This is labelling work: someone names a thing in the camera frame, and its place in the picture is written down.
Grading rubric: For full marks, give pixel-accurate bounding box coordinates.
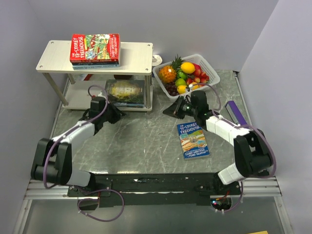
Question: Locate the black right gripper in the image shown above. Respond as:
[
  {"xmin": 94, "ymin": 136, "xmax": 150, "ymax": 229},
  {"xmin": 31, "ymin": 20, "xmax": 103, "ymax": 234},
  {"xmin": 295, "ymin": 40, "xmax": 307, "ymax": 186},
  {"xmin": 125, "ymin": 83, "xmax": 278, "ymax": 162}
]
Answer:
[{"xmin": 162, "ymin": 96, "xmax": 197, "ymax": 120}]

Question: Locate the Robinson Crusoe book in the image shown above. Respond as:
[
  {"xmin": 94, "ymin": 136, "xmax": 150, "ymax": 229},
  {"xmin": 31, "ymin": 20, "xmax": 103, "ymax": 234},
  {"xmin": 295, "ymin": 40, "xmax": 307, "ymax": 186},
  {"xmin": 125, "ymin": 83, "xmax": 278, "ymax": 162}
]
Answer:
[{"xmin": 114, "ymin": 102, "xmax": 145, "ymax": 108}]

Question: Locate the Alice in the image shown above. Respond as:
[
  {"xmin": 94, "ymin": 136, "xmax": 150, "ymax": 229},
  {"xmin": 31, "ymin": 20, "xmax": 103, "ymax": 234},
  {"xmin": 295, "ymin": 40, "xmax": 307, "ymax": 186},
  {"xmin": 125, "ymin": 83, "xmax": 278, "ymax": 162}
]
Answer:
[{"xmin": 105, "ymin": 79, "xmax": 145, "ymax": 105}]

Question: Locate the light blue 143-Storey Treehouse book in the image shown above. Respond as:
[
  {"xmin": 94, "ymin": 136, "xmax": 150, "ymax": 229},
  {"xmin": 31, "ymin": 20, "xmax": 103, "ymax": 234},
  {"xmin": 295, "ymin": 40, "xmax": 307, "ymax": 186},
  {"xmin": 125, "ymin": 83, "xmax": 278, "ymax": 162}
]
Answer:
[{"xmin": 72, "ymin": 64, "xmax": 120, "ymax": 70}]

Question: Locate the Little Women book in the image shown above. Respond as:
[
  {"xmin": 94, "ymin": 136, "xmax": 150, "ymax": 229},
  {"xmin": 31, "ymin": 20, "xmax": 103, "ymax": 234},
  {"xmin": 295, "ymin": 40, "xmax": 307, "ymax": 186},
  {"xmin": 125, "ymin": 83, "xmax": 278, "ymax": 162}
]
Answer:
[{"xmin": 71, "ymin": 61, "xmax": 119, "ymax": 66}]

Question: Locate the red 13-Storey Treehouse book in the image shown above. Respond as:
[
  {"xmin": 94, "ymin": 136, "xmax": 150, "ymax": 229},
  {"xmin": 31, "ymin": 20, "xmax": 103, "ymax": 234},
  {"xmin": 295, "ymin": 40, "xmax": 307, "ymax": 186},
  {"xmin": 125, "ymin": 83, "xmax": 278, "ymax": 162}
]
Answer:
[{"xmin": 70, "ymin": 34, "xmax": 120, "ymax": 64}]

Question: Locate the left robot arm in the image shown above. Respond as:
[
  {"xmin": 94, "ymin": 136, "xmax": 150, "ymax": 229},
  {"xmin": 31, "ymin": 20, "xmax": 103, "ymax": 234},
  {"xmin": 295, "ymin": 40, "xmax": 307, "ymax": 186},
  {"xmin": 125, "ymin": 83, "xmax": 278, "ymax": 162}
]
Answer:
[{"xmin": 31, "ymin": 97, "xmax": 126, "ymax": 196}]

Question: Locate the yellow lemon front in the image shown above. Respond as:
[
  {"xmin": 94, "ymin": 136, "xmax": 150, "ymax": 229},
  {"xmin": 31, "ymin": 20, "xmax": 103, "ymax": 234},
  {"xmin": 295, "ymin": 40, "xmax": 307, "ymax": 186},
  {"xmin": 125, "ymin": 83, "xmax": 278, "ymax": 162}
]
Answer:
[{"xmin": 176, "ymin": 85, "xmax": 187, "ymax": 95}]

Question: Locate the dark grapes bunch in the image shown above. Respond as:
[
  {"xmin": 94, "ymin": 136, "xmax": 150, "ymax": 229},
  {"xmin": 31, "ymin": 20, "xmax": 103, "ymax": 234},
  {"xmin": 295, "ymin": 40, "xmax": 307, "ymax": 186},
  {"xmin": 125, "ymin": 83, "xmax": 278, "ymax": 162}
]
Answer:
[{"xmin": 164, "ymin": 82, "xmax": 179, "ymax": 96}]

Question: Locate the white two-tier shelf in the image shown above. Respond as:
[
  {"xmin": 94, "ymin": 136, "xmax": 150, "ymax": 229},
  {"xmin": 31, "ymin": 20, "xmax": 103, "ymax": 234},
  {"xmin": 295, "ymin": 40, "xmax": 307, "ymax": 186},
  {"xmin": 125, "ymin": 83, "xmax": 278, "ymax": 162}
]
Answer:
[{"xmin": 36, "ymin": 40, "xmax": 153, "ymax": 112}]

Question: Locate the green lime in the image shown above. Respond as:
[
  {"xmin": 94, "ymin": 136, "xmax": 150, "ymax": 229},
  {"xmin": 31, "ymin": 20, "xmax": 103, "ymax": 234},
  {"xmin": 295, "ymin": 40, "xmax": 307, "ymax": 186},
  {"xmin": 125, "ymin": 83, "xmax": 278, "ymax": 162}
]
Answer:
[{"xmin": 175, "ymin": 78, "xmax": 187, "ymax": 87}]

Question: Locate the yellow lemon small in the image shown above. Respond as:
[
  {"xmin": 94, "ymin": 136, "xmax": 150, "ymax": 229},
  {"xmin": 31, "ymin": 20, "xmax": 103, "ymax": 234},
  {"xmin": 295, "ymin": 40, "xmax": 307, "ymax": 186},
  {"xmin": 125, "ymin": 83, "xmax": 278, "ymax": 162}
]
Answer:
[{"xmin": 189, "ymin": 82, "xmax": 200, "ymax": 90}]

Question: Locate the toy pineapple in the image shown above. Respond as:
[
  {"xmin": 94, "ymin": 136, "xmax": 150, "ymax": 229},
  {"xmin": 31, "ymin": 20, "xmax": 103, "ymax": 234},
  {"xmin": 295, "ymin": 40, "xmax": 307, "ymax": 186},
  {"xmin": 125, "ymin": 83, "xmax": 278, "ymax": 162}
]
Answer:
[{"xmin": 159, "ymin": 55, "xmax": 184, "ymax": 84}]

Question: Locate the blue 91-Storey Treehouse book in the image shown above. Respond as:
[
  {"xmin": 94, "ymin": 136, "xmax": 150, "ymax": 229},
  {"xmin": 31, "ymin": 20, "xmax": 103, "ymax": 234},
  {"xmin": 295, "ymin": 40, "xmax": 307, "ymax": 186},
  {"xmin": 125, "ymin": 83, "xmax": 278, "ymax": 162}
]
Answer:
[{"xmin": 177, "ymin": 122, "xmax": 210, "ymax": 160}]

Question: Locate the red strawberries pile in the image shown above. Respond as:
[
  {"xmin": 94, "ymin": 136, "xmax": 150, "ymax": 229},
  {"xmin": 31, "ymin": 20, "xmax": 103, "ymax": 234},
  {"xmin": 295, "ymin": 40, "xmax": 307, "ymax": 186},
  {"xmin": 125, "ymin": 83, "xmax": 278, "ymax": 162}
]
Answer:
[{"xmin": 186, "ymin": 63, "xmax": 210, "ymax": 85}]

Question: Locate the yellow lemon top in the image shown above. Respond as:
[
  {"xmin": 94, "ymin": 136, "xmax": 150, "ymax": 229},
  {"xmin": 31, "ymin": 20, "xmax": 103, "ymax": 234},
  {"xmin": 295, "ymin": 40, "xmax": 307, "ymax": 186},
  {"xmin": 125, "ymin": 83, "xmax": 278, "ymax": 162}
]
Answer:
[{"xmin": 180, "ymin": 62, "xmax": 195, "ymax": 74}]

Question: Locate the white plastic basket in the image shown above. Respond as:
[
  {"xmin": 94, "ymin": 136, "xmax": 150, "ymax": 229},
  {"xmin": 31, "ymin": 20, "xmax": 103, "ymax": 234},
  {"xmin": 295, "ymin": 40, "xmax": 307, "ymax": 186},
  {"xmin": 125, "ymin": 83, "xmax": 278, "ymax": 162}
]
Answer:
[{"xmin": 153, "ymin": 54, "xmax": 220, "ymax": 102}]

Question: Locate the purple box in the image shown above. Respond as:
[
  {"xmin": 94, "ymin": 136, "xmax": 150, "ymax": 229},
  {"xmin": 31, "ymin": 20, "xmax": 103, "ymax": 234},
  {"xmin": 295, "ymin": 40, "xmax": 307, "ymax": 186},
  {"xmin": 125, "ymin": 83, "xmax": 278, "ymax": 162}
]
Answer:
[{"xmin": 225, "ymin": 100, "xmax": 247, "ymax": 125}]

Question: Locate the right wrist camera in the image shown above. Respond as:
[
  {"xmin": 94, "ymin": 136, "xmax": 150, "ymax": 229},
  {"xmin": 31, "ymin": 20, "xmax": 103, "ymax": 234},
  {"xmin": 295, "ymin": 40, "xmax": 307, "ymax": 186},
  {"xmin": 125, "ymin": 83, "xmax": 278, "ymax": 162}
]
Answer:
[{"xmin": 184, "ymin": 86, "xmax": 193, "ymax": 94}]

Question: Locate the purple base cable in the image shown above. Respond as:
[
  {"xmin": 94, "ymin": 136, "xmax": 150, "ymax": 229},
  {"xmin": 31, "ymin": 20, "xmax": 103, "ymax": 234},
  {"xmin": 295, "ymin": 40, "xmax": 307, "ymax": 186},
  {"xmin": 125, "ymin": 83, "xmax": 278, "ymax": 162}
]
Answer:
[{"xmin": 77, "ymin": 189, "xmax": 125, "ymax": 222}]

